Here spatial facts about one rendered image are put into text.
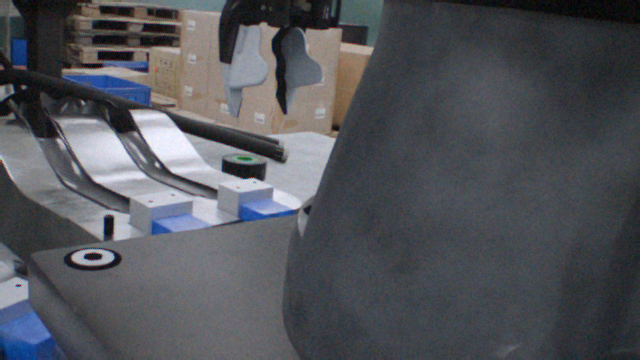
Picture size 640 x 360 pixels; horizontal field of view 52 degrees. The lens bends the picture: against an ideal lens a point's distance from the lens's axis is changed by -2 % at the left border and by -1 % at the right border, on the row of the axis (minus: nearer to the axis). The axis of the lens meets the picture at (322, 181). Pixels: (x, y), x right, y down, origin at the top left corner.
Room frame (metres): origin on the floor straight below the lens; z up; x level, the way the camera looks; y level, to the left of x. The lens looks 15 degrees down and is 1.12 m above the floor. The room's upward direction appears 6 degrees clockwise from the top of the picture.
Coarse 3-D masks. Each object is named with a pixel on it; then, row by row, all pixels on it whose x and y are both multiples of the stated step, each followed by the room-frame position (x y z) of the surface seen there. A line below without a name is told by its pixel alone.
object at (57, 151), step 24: (48, 96) 0.87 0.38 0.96; (72, 96) 0.89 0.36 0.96; (24, 120) 0.79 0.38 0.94; (48, 120) 0.83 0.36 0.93; (120, 120) 0.91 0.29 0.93; (48, 144) 0.78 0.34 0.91; (144, 144) 0.86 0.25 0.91; (72, 168) 0.76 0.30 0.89; (144, 168) 0.82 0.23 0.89; (168, 168) 0.83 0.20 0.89; (96, 192) 0.72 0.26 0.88; (192, 192) 0.73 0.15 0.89; (216, 192) 0.75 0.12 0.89
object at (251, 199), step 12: (240, 180) 0.71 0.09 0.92; (252, 180) 0.71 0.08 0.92; (228, 192) 0.67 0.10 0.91; (240, 192) 0.66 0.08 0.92; (252, 192) 0.68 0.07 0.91; (264, 192) 0.69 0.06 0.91; (228, 204) 0.67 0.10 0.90; (240, 204) 0.66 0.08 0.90; (252, 204) 0.67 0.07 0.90; (264, 204) 0.67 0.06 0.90; (276, 204) 0.67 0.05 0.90; (240, 216) 0.66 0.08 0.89; (252, 216) 0.65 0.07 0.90; (264, 216) 0.64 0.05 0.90; (276, 216) 0.65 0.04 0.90
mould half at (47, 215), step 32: (0, 128) 0.77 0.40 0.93; (64, 128) 0.82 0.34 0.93; (96, 128) 0.85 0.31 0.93; (160, 128) 0.91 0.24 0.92; (0, 160) 0.72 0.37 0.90; (32, 160) 0.74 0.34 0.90; (96, 160) 0.79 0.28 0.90; (128, 160) 0.82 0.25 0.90; (192, 160) 0.87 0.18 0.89; (0, 192) 0.72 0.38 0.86; (32, 192) 0.68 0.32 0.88; (64, 192) 0.70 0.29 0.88; (128, 192) 0.72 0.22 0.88; (0, 224) 0.73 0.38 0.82; (32, 224) 0.66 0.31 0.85; (64, 224) 0.61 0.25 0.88; (96, 224) 0.59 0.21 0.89; (128, 224) 0.60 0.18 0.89; (224, 224) 0.64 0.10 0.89
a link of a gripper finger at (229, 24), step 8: (232, 0) 0.65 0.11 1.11; (240, 0) 0.65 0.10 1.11; (224, 8) 0.65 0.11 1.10; (232, 8) 0.64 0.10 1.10; (240, 8) 0.65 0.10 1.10; (224, 16) 0.65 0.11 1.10; (232, 16) 0.64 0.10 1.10; (240, 16) 0.65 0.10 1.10; (248, 16) 0.66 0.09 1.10; (224, 24) 0.65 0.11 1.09; (232, 24) 0.65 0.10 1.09; (240, 24) 0.65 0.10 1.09; (248, 24) 0.66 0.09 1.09; (224, 32) 0.64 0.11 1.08; (232, 32) 0.65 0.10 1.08; (224, 40) 0.65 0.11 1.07; (232, 40) 0.65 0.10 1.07; (224, 48) 0.65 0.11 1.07; (232, 48) 0.65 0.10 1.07; (224, 56) 0.65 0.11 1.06; (232, 56) 0.65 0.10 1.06
